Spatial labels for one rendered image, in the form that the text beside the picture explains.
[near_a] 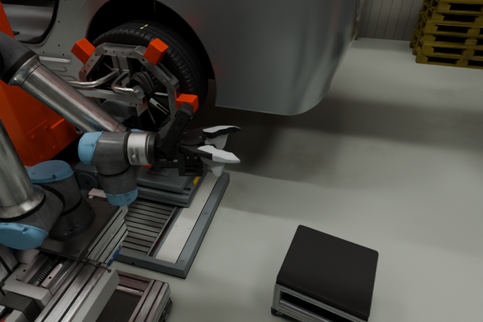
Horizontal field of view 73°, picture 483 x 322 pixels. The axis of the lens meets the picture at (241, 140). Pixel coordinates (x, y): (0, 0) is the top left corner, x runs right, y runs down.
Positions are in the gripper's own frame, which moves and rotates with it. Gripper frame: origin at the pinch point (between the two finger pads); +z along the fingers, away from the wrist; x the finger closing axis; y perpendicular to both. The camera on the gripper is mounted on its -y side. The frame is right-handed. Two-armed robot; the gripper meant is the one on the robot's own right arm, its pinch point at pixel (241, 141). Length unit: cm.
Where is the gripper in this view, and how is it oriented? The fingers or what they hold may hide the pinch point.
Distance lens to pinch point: 72.3
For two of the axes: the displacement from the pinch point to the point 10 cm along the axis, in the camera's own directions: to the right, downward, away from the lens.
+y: 0.0, 8.9, 4.6
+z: 10.0, 0.1, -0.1
